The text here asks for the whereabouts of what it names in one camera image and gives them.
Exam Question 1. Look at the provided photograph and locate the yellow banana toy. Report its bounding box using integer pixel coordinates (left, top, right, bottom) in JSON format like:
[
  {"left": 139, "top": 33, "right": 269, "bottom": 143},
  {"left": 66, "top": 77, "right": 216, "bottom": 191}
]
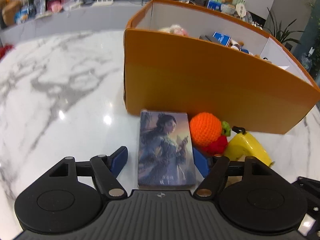
[{"left": 223, "top": 126, "right": 274, "bottom": 167}]

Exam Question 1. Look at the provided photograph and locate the orange crochet fruit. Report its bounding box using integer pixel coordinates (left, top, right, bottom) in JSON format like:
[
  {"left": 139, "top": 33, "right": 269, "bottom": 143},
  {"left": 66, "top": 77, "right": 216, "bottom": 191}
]
[{"left": 189, "top": 112, "right": 231, "bottom": 156}]

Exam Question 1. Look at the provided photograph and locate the illustrated card box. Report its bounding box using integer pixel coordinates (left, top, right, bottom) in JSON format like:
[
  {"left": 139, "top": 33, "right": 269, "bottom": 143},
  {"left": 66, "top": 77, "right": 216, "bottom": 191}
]
[{"left": 138, "top": 110, "right": 196, "bottom": 188}]

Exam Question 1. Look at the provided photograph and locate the orange cardboard storage box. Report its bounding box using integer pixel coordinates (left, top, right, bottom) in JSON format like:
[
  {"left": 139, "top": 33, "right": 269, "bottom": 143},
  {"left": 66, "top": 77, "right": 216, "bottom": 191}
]
[{"left": 123, "top": 0, "right": 320, "bottom": 135}]

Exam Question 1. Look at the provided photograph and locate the red panda sailor plush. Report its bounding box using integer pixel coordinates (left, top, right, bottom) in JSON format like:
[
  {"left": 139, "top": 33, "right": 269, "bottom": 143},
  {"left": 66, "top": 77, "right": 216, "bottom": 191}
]
[{"left": 228, "top": 40, "right": 250, "bottom": 54}]

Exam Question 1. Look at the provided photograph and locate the blue ocean park tag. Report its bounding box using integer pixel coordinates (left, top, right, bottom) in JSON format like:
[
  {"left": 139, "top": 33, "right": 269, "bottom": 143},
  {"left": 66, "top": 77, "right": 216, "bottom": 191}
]
[{"left": 212, "top": 32, "right": 231, "bottom": 47}]

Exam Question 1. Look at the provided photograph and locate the crochet bunny with flowers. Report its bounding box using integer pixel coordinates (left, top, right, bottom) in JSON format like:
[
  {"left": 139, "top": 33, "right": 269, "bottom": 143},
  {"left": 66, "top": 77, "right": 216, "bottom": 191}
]
[{"left": 158, "top": 24, "right": 189, "bottom": 36}]

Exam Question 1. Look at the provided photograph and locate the black textured box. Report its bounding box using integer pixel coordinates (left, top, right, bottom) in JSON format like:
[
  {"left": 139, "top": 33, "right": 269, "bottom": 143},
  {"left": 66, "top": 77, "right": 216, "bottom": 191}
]
[{"left": 199, "top": 35, "right": 219, "bottom": 43}]

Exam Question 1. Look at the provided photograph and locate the water bottle jug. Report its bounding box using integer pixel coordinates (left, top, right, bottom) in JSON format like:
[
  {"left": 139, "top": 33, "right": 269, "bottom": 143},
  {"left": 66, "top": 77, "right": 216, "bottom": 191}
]
[{"left": 300, "top": 47, "right": 314, "bottom": 71}]

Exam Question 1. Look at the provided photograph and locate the potted green plant right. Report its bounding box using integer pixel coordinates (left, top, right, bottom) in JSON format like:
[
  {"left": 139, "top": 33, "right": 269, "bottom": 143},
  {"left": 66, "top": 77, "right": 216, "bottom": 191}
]
[{"left": 264, "top": 8, "right": 304, "bottom": 44}]

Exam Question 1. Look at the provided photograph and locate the red feather decoration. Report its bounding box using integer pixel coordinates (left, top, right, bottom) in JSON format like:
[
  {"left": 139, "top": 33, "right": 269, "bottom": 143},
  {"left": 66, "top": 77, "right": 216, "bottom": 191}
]
[{"left": 0, "top": 44, "right": 14, "bottom": 59}]

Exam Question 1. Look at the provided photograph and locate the teddy bear on stand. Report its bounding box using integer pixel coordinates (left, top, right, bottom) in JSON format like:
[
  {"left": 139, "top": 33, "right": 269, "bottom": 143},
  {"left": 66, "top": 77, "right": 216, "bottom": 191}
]
[{"left": 220, "top": 0, "right": 235, "bottom": 15}]

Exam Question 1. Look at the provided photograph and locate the white marble tv bench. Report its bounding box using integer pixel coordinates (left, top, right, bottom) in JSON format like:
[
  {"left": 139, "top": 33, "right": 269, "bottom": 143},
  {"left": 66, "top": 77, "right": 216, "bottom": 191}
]
[{"left": 0, "top": 0, "right": 266, "bottom": 47}]

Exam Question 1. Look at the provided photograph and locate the brown gourd vase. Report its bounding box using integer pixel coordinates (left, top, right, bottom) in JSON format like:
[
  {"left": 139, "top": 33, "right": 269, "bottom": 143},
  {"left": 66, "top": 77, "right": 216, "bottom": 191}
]
[{"left": 2, "top": 1, "right": 22, "bottom": 27}]

